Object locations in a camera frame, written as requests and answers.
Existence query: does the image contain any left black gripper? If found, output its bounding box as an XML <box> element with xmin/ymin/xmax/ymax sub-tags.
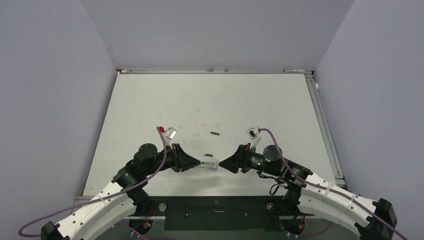
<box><xmin>144</xmin><ymin>143</ymin><xmax>200</xmax><ymax>176</ymax></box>

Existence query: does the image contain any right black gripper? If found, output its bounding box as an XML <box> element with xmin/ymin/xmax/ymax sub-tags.
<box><xmin>219</xmin><ymin>142</ymin><xmax>280</xmax><ymax>176</ymax></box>

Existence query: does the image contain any white remote control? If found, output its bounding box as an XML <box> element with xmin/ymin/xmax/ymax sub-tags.
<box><xmin>194</xmin><ymin>158</ymin><xmax>219</xmax><ymax>172</ymax></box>

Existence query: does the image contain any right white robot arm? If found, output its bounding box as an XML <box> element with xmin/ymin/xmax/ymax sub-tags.
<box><xmin>218</xmin><ymin>144</ymin><xmax>397</xmax><ymax>240</ymax></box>

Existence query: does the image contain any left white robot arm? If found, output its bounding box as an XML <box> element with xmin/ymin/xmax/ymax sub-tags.
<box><xmin>41</xmin><ymin>143</ymin><xmax>202</xmax><ymax>240</ymax></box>

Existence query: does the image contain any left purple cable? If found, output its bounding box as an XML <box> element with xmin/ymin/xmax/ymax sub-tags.
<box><xmin>18</xmin><ymin>126</ymin><xmax>168</xmax><ymax>238</ymax></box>

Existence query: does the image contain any purple cable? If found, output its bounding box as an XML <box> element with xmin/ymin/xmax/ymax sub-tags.
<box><xmin>257</xmin><ymin>128</ymin><xmax>409</xmax><ymax>240</ymax></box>
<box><xmin>18</xmin><ymin>126</ymin><xmax>168</xmax><ymax>238</ymax></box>

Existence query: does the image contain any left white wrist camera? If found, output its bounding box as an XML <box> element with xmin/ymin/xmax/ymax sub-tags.
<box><xmin>159</xmin><ymin>126</ymin><xmax>177</xmax><ymax>141</ymax></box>

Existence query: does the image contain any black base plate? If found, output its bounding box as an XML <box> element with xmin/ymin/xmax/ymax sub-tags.
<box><xmin>129</xmin><ymin>196</ymin><xmax>307</xmax><ymax>234</ymax></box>

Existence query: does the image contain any aluminium right rail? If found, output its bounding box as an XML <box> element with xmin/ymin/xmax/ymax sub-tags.
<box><xmin>304</xmin><ymin>71</ymin><xmax>347</xmax><ymax>188</ymax></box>

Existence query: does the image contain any aluminium rail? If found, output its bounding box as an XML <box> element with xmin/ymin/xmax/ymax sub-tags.
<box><xmin>117</xmin><ymin>68</ymin><xmax>313</xmax><ymax>75</ymax></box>
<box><xmin>304</xmin><ymin>71</ymin><xmax>347</xmax><ymax>188</ymax></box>

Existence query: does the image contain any aluminium back rail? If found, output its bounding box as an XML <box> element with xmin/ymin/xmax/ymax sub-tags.
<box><xmin>117</xmin><ymin>68</ymin><xmax>313</xmax><ymax>75</ymax></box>

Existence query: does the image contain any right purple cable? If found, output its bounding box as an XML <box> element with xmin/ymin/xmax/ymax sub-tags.
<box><xmin>257</xmin><ymin>128</ymin><xmax>409</xmax><ymax>240</ymax></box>

